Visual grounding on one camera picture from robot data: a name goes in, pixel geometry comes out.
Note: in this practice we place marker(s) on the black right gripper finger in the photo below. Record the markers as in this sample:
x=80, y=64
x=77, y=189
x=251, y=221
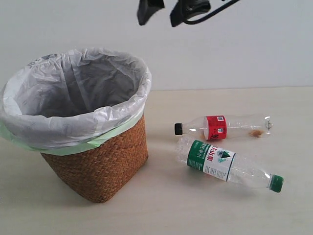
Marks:
x=186, y=9

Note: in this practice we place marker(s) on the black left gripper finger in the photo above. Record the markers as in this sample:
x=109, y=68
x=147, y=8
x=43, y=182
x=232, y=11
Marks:
x=146, y=8

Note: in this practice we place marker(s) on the clear cola bottle red label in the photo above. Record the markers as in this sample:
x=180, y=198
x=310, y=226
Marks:
x=221, y=127

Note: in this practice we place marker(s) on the clear bottle green cap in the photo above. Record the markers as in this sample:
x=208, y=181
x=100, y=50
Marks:
x=226, y=165

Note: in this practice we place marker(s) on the white plastic bin liner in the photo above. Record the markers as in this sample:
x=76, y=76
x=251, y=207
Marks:
x=70, y=98

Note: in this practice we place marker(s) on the woven brown wastebasket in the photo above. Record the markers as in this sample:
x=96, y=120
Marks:
x=98, y=174

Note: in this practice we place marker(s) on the green tape band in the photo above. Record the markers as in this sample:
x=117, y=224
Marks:
x=85, y=146

